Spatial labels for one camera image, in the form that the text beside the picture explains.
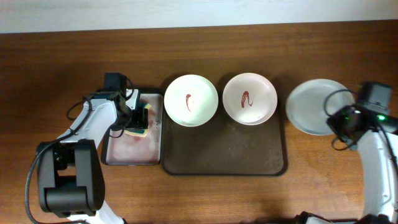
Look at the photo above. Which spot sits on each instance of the light blue plate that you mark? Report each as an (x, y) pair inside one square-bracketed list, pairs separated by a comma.
[(309, 103)]

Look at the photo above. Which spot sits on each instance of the large brown serving tray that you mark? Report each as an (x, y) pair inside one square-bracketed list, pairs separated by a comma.
[(224, 147)]

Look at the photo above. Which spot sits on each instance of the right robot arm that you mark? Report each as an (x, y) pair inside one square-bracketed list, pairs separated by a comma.
[(377, 149)]

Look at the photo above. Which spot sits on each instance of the green yellow sponge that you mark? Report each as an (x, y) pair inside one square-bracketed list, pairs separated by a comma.
[(139, 133)]

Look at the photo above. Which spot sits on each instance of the small wet sponge tray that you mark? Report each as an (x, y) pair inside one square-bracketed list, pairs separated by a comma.
[(133, 149)]

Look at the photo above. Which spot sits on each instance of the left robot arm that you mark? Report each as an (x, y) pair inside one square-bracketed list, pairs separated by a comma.
[(69, 176)]

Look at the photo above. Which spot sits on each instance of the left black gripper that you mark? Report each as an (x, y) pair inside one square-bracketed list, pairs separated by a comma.
[(141, 121)]

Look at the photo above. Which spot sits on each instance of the pink plate with red stain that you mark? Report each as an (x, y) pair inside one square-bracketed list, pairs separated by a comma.
[(250, 99)]

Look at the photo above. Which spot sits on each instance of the cream plate with red stain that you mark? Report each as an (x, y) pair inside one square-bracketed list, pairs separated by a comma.
[(191, 100)]

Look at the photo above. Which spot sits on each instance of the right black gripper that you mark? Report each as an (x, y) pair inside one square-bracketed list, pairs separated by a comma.
[(331, 121)]

